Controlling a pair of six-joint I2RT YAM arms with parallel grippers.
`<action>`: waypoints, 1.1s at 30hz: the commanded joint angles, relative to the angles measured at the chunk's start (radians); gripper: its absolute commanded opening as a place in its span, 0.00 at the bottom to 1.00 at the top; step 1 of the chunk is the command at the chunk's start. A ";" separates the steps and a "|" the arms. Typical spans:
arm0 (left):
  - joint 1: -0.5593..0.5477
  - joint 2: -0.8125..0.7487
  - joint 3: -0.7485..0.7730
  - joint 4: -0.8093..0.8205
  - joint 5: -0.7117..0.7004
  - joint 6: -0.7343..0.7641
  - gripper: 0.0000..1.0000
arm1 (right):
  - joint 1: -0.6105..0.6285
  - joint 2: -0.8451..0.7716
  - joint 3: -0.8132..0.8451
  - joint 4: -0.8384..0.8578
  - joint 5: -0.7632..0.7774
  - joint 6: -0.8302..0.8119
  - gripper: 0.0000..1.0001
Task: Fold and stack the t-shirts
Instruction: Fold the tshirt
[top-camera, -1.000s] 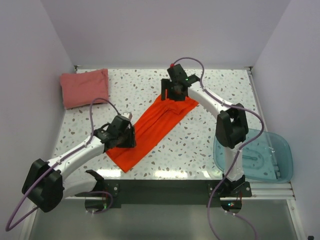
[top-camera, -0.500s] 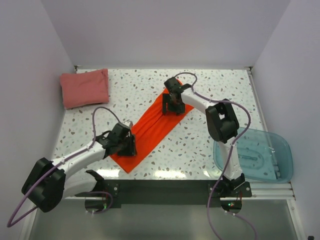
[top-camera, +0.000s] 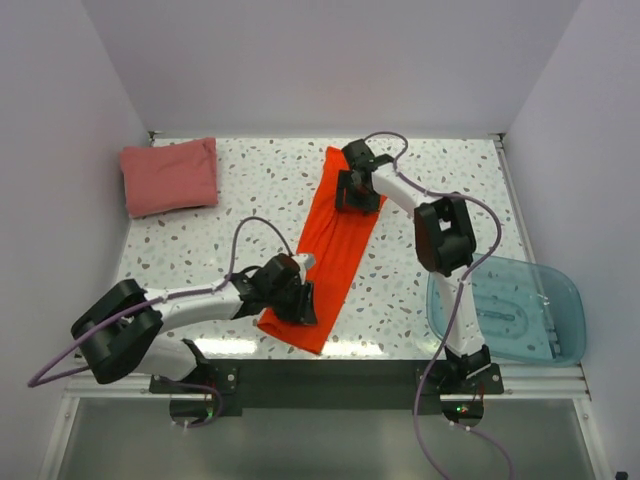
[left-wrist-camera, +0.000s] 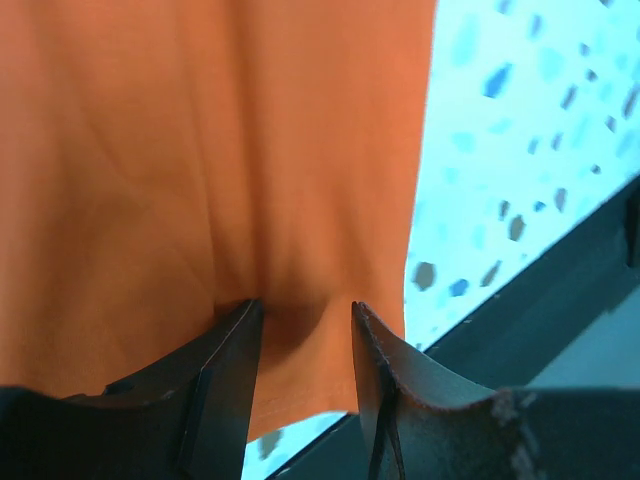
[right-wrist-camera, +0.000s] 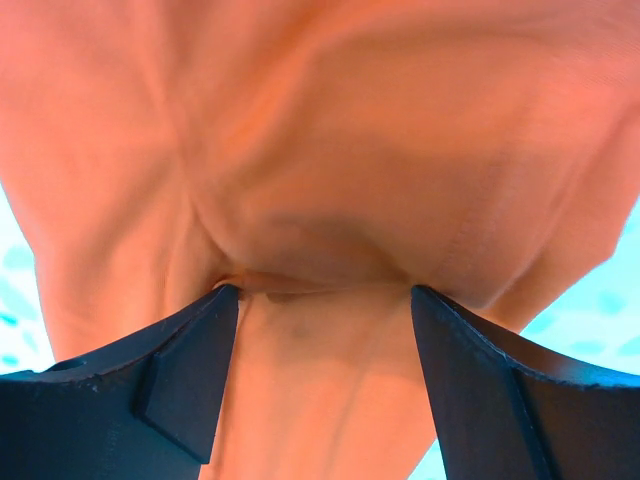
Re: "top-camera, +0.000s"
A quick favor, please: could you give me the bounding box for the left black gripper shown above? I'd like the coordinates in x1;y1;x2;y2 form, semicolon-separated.
266;277;317;324

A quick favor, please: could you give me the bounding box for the orange t shirt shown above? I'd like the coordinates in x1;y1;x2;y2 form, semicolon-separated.
257;147;379;354

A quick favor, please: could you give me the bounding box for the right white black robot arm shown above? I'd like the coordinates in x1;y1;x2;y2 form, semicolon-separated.
335;139;491;393

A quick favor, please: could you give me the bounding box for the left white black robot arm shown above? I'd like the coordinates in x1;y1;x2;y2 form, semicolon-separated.
71;253;318;392

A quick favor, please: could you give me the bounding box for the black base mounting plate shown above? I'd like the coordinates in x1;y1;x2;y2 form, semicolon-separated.
149;359;504;418

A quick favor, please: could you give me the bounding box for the folded pink t shirt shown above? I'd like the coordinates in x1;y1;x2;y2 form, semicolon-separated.
119;137;218;218

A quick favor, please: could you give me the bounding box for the clear blue plastic bin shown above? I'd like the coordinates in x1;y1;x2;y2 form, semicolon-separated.
426;255;586;367

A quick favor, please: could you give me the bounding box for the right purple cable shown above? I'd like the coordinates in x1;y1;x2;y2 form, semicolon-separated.
367;130;517;480

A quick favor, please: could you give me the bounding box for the purple cable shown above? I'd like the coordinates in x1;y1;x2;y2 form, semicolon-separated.
27;216;301;429
367;130;517;480

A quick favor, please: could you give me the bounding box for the aluminium frame rail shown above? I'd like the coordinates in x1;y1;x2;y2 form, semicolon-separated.
53;138;614;479

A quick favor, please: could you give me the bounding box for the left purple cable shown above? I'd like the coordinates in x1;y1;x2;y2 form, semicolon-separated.
27;216;301;429

